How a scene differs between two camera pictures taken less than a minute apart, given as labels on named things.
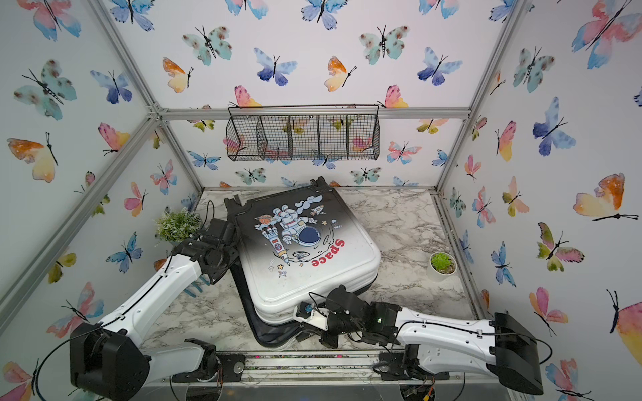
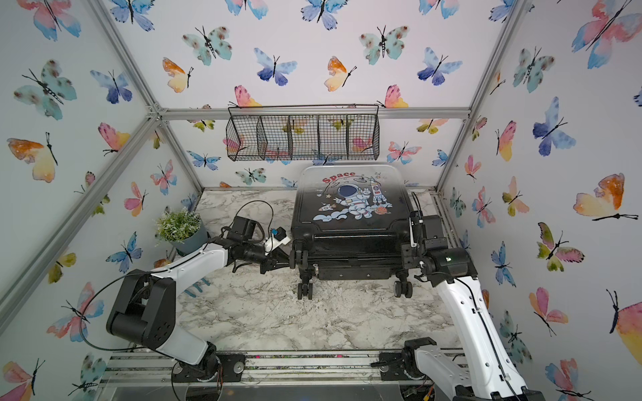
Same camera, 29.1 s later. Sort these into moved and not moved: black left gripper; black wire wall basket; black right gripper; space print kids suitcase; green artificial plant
Moved: black right gripper; space print kids suitcase; black left gripper
Not moved: black wire wall basket; green artificial plant
